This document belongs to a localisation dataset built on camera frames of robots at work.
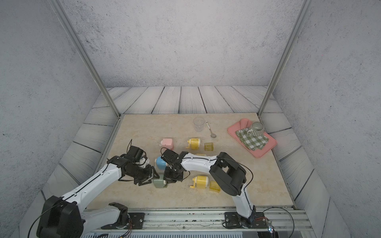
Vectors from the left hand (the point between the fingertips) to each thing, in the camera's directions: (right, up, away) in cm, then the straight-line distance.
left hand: (158, 179), depth 79 cm
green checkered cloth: (+59, +16, +23) cm, 65 cm away
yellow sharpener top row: (+19, +16, +17) cm, 30 cm away
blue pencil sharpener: (0, +6, +8) cm, 10 cm away
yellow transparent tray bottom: (+30, -6, +5) cm, 31 cm away
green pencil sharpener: (+1, -2, 0) cm, 2 cm away
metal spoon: (+32, +21, +28) cm, 48 cm away
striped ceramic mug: (+63, +25, +28) cm, 74 cm away
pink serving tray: (+56, +29, +34) cm, 72 cm away
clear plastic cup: (+22, +30, +32) cm, 49 cm away
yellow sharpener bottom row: (+23, -1, -1) cm, 23 cm away
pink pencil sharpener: (+2, +17, +17) cm, 24 cm away
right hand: (+3, -4, +3) cm, 6 cm away
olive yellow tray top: (+29, +14, +22) cm, 39 cm away
